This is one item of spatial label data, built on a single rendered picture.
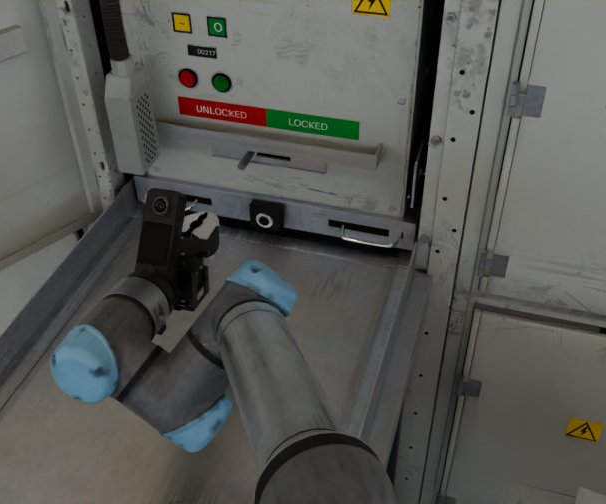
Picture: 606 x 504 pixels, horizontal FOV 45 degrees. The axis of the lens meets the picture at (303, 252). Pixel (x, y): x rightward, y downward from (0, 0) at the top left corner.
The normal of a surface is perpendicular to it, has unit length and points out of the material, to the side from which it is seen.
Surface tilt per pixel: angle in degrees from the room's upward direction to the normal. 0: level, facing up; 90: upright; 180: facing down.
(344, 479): 16
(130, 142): 90
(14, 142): 90
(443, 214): 90
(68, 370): 80
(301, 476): 24
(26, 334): 90
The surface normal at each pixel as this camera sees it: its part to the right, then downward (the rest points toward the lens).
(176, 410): 0.06, 0.12
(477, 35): -0.29, 0.61
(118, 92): -0.26, 0.16
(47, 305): 0.96, 0.18
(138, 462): -0.01, -0.76
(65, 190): 0.72, 0.44
